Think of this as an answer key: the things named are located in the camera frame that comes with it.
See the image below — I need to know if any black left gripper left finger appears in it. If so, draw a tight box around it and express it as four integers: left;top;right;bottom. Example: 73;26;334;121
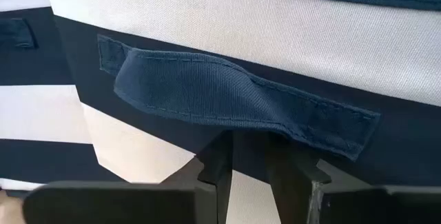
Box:
22;130;234;224

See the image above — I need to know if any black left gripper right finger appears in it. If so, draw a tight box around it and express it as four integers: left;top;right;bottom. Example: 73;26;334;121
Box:
265;132;441;224

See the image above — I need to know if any navy white striped fabric bin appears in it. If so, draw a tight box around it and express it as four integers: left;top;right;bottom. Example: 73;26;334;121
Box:
0;0;127;197
43;0;441;224

